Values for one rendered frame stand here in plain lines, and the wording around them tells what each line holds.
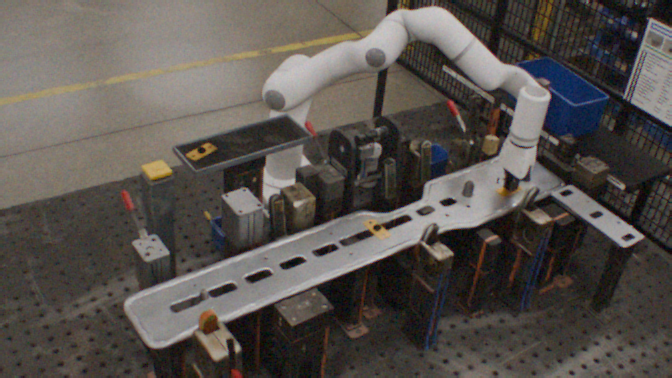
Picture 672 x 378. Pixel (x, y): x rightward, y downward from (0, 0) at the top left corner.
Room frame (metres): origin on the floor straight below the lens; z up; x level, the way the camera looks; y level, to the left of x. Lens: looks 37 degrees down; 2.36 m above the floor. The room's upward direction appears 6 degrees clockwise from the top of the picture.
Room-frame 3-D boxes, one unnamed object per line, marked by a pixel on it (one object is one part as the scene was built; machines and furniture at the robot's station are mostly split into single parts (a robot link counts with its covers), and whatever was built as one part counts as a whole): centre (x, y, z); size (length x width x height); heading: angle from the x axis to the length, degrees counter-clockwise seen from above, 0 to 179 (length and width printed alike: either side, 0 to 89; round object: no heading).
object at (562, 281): (1.91, -0.73, 0.84); 0.11 x 0.06 x 0.29; 38
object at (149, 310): (1.67, -0.11, 1.00); 1.38 x 0.22 x 0.02; 128
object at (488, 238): (1.72, -0.44, 0.84); 0.11 x 0.08 x 0.29; 38
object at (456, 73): (2.40, -0.70, 1.02); 0.90 x 0.22 x 0.03; 38
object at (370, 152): (1.91, -0.07, 0.94); 0.18 x 0.13 x 0.49; 128
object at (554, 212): (1.87, -0.66, 0.84); 0.11 x 0.10 x 0.28; 38
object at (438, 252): (1.58, -0.28, 0.87); 0.12 x 0.09 x 0.35; 38
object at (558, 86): (2.39, -0.72, 1.10); 0.30 x 0.17 x 0.13; 33
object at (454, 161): (2.10, -0.39, 0.88); 0.07 x 0.06 x 0.35; 38
